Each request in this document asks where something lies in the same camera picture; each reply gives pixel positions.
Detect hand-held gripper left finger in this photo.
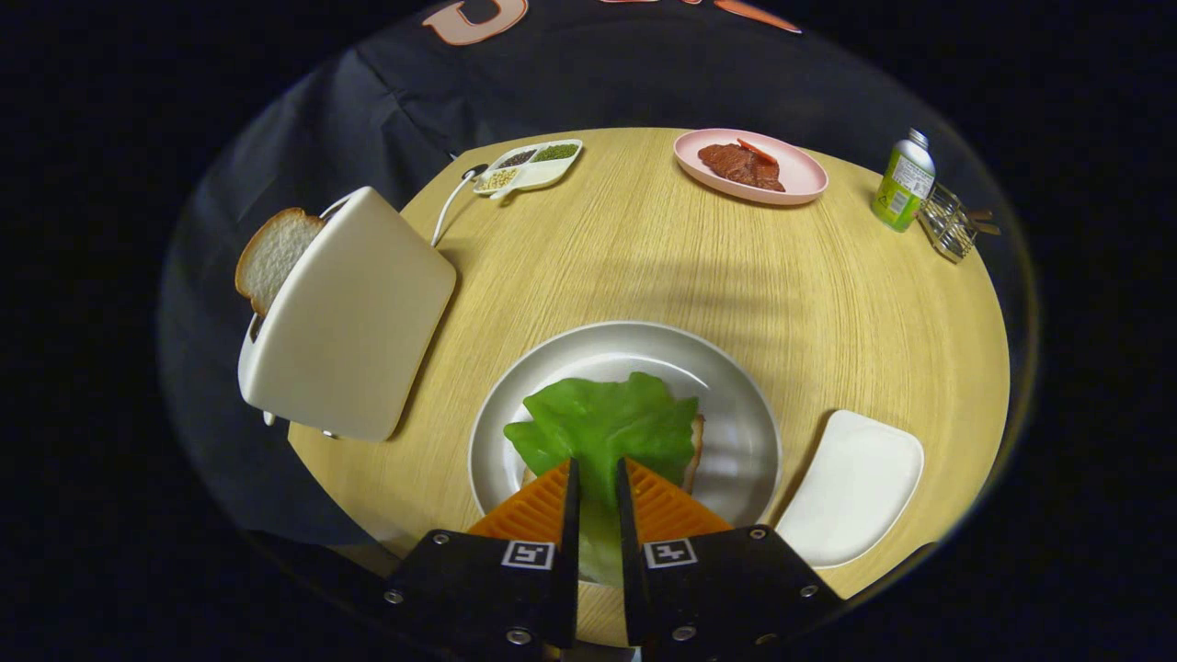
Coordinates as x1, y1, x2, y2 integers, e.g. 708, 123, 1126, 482
384, 458, 582, 662

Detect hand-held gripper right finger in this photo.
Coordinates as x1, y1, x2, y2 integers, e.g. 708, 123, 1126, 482
614, 457, 842, 662

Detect green lettuce leaf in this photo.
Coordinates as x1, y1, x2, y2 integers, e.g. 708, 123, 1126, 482
504, 371, 700, 589

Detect toast bread slice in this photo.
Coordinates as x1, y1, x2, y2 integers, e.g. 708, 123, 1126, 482
234, 207, 327, 318

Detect bread slice under lettuce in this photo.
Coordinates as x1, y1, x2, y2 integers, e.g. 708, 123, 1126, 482
682, 414, 707, 493

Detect round white plate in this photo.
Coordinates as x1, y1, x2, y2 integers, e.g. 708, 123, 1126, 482
468, 320, 783, 543

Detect square white dish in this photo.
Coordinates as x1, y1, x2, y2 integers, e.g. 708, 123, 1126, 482
775, 409, 925, 569

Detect white toaster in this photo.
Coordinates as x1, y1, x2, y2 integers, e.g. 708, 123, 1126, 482
237, 187, 458, 442

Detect divided white condiment dish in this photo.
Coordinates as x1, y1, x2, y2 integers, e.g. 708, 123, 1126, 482
472, 139, 584, 200

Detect brown meat pieces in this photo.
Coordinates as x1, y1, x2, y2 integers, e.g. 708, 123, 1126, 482
697, 141, 787, 193

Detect pink plate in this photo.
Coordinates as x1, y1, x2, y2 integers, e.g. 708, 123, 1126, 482
673, 128, 829, 206

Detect green label bottle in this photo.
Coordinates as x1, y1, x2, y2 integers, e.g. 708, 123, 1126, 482
871, 128, 937, 233

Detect white toaster cable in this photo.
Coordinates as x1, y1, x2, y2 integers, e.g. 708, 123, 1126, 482
430, 164, 488, 247

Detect metal wire basket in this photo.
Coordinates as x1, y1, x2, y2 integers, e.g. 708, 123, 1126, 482
918, 182, 1001, 265

